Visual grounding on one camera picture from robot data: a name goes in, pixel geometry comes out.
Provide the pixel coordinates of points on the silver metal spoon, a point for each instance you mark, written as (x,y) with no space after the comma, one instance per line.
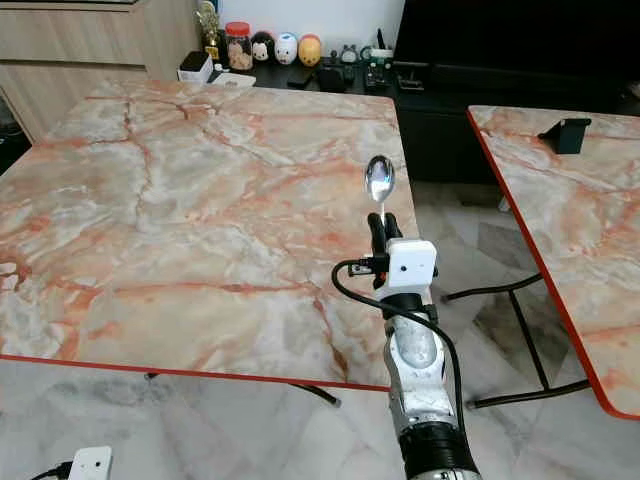
(379,180)

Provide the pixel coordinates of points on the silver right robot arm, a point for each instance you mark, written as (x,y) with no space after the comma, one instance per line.
(422,385)

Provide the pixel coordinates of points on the black box device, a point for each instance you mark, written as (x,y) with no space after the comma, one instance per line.
(412,77)

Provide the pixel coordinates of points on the black rounded gadget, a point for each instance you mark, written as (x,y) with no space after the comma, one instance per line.
(335,78)

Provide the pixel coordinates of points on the pen holder cup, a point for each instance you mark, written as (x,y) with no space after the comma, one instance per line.
(380,56)

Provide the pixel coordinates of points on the small black flat gadget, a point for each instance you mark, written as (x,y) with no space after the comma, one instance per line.
(300,79)

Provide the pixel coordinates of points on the small grey figurine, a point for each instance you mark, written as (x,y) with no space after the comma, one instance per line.
(349,55)

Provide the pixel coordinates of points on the yellow egg shaped toy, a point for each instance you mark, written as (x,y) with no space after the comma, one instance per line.
(309,51)

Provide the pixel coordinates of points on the black phone stand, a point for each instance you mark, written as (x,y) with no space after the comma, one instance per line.
(568,136)

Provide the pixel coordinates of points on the white egg shaped toy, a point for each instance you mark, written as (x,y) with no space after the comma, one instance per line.
(285,49)

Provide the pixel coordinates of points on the white flat dish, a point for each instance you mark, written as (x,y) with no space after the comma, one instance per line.
(233,80)

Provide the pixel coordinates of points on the black egg shaped toy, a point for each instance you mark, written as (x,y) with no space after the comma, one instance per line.
(261,47)

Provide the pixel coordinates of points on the black television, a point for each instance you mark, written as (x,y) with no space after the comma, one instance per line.
(510,35)

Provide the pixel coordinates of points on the red lidded snack jar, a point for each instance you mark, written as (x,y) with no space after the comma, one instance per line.
(238,50)

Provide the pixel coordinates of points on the white black small box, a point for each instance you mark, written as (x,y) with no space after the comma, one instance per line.
(195,66)

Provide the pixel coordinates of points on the gold trophy figure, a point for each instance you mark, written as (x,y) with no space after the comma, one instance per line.
(208,20)

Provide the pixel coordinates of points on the light wooden cabinet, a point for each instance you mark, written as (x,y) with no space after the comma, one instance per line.
(90,45)

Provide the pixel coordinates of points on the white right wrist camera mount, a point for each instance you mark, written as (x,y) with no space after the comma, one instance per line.
(412,265)

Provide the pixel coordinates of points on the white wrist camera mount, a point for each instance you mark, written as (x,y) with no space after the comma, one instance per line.
(91,464)
(412,265)

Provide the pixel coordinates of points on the black metal table frame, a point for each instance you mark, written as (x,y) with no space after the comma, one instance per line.
(530,345)

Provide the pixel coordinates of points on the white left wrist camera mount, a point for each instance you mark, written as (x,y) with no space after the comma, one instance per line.
(91,464)

